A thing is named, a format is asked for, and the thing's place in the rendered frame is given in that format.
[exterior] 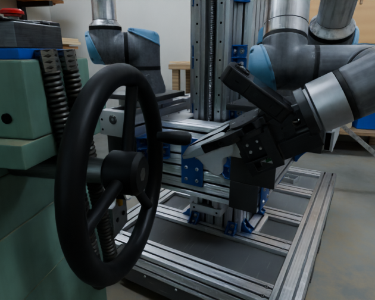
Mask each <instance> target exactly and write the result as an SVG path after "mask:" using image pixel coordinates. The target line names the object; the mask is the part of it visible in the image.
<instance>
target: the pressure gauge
mask: <svg viewBox="0 0 375 300"><path fill-rule="evenodd" d="M131 198H132V196H131V195H119V194H118V196H117V197H116V202H118V206H122V205H123V200H127V201H129V200H130V199H131Z"/></svg>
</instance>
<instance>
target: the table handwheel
mask: <svg viewBox="0 0 375 300"><path fill-rule="evenodd" d="M121 86H126V92H125V104H124V121H123V133H122V140H121V150H120V151H118V150H113V151H111V152H110V153H109V154H108V155H107V156H106V157H105V158H97V157H89V153H90V147H91V144H92V139H93V135H94V132H95V129H96V125H97V122H98V120H99V117H100V115H101V112H102V110H103V108H104V106H105V104H106V102H107V100H108V99H109V97H110V96H111V95H112V94H113V92H114V91H115V90H116V89H117V88H119V87H121ZM137 100H138V101H139V104H140V107H141V109H142V113H143V117H144V121H145V127H146V137H147V146H148V160H147V159H146V157H145V156H144V154H143V153H142V152H134V142H135V117H136V104H137ZM162 131H163V130H162V124H161V116H160V111H159V107H158V102H157V99H156V97H155V94H154V91H153V89H152V87H151V85H150V83H149V82H148V80H147V78H146V77H145V76H144V75H143V73H141V72H140V71H139V70H138V69H137V68H136V67H134V66H132V65H129V64H125V63H115V64H111V65H108V66H106V67H104V68H102V69H100V70H99V71H98V72H96V73H95V74H94V75H93V76H92V77H91V78H90V79H89V80H88V81H87V82H86V84H85V85H84V86H83V88H82V90H81V91H80V93H79V94H78V96H77V98H76V100H75V102H74V104H73V106H72V108H71V111H70V113H69V115H68V119H67V121H66V124H65V127H64V131H63V133H62V138H61V142H60V147H59V151H58V154H56V155H54V156H53V157H50V158H48V159H47V160H45V161H42V162H40V163H39V164H37V165H35V166H33V167H31V168H29V169H27V170H17V169H10V168H8V172H9V173H10V174H12V175H14V176H25V177H37V178H44V179H55V185H54V207H55V221H56V226H57V233H58V238H59V242H60V245H61V249H62V252H63V254H64V257H65V259H66V261H67V263H68V265H69V267H70V268H71V270H72V271H73V273H74V274H75V275H76V276H77V277H78V278H79V279H80V280H81V281H83V282H84V283H86V284H88V285H91V286H93V287H99V288H104V287H107V286H111V285H114V284H116V283H117V282H119V281H120V280H121V279H123V278H124V277H125V276H126V275H127V274H128V273H129V272H130V271H131V269H132V268H133V267H134V266H135V264H136V263H137V261H138V259H139V257H140V256H141V254H142V252H143V250H144V248H145V245H146V243H147V241H148V238H149V235H150V232H151V229H152V226H153V223H154V219H155V215H156V211H157V206H158V201H159V197H160V190H161V181H162V175H163V142H157V132H162ZM86 182H88V183H100V184H102V185H103V187H104V189H105V190H104V192H103V194H102V195H101V196H100V198H99V199H98V200H97V202H96V204H95V205H94V206H93V207H92V209H91V210H90V211H89V212H88V213H87V215H86V197H85V195H86ZM118 194H119V195H131V196H135V197H136V198H137V200H138V201H139V203H140V204H141V208H140V211H139V215H138V218H137V221H136V224H135V227H134V229H133V231H132V234H131V236H130V238H129V240H128V242H127V243H126V245H125V247H124V248H123V250H122V251H121V252H120V253H119V254H118V255H117V257H115V258H114V259H113V260H112V261H110V262H102V261H101V260H100V259H99V258H98V256H97V255H96V253H95V251H94V249H93V246H92V243H91V241H90V236H91V234H92V232H93V231H94V230H95V228H96V226H97V225H98V223H99V222H100V220H101V218H102V217H103V216H104V214H105V212H106V211H107V209H108V208H109V207H110V205H111V204H112V203H113V202H114V200H115V198H116V197H117V196H118Z"/></svg>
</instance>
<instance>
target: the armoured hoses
mask: <svg viewBox="0 0 375 300"><path fill-rule="evenodd" d="M34 55H35V59H38V60H39V63H40V69H41V70H42V75H43V81H44V82H45V83H44V86H45V87H46V89H45V92H46V93H47V94H46V97H47V98H48V100H47V102H48V103H49V105H48V107H49V108H50V110H49V112H50V113H51V118H52V121H51V122H52V123H53V125H52V127H53V128H54V133H55V136H54V137H55V138H56V142H57V143H58V144H57V147H60V142H61V138H62V135H63V131H64V127H65V124H66V121H67V119H68V115H69V113H70V112H69V111H68V109H69V107H70V111H71V108H72V106H73V104H74V102H75V100H76V98H77V96H78V94H79V93H80V91H81V90H82V83H81V78H80V73H78V72H79V69H78V67H79V65H78V62H77V56H76V50H75V49H62V50H57V49H56V48H54V49H40V50H35V51H34ZM60 62H61V64H60ZM61 68H62V73H63V74H64V76H63V78H64V79H65V80H64V83H65V84H66V85H65V87H64V86H63V81H62V80H61V79H62V76H61V75H60V73H61ZM64 88H66V89H67V90H66V92H67V94H68V95H67V97H66V96H65V91H64ZM67 98H68V102H69V103H70V104H69V107H68V106H67V104H68V102H67V101H66V99H67ZM94 143H95V142H94V141H93V139H92V144H91V147H90V153H89V157H97V153H96V149H95V145H94ZM86 186H87V189H88V194H89V197H90V201H91V202H90V204H91V205H92V207H93V206H94V205H95V204H96V202H97V200H98V199H99V198H100V196H101V195H102V194H103V192H104V188H103V185H102V184H100V183H88V182H87V184H86ZM88 194H87V193H86V195H85V197H86V215H87V213H88V212H89V211H90V205H89V201H88V197H87V195H88ZM96 228H97V232H98V237H99V241H100V246H101V248H102V249H101V250H102V254H103V258H104V261H105V263H108V262H110V261H112V260H113V259H114V258H115V257H117V255H118V254H119V253H120V252H121V251H122V250H123V248H124V247H125V245H126V243H122V244H121V245H120V246H118V247H117V248H116V244H115V239H114V234H113V229H112V225H111V219H110V216H109V210H108V209H107V211H106V212H105V214H104V216H103V217H102V218H101V220H100V222H99V223H98V225H97V227H96ZM90 241H91V243H92V246H93V249H94V251H95V253H96V255H97V256H98V258H99V259H100V260H101V256H100V253H99V246H98V243H97V239H96V232H95V230H94V231H93V232H92V234H91V236H90Z"/></svg>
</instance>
